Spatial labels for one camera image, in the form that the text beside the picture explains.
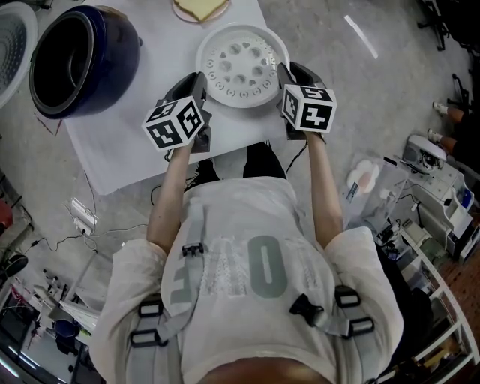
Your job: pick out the black office chair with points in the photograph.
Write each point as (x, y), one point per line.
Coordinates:
(450, 18)

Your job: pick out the white metal shelf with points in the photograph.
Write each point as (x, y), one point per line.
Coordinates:
(446, 285)

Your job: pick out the person's black trousers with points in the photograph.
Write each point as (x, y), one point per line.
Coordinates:
(262, 161)

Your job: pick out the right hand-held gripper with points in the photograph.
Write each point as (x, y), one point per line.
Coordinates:
(309, 108)

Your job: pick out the white steamer tray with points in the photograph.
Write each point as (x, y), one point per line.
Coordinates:
(240, 67)

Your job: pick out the person's right forearm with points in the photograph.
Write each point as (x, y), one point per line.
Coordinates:
(324, 187)

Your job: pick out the black tripod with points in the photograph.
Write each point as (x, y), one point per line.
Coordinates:
(460, 92)

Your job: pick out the person's left forearm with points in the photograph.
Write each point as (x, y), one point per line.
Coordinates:
(168, 195)

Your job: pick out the clear plastic storage box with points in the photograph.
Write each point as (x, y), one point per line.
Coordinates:
(378, 187)

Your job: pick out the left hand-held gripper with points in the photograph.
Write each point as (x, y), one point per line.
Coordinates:
(172, 122)

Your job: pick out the black stool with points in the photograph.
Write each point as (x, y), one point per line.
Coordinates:
(13, 264)

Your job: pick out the dark blue rice cooker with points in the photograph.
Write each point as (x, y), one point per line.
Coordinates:
(120, 48)

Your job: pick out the slice of bread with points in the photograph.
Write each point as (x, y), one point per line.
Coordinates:
(202, 8)

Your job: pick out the white appliance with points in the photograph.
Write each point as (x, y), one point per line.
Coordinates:
(422, 148)

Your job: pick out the pink plate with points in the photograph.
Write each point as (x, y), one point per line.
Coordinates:
(180, 13)

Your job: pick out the person's white t-shirt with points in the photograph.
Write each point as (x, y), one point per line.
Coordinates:
(240, 337)

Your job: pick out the white power strip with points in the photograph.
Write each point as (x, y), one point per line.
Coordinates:
(84, 219)

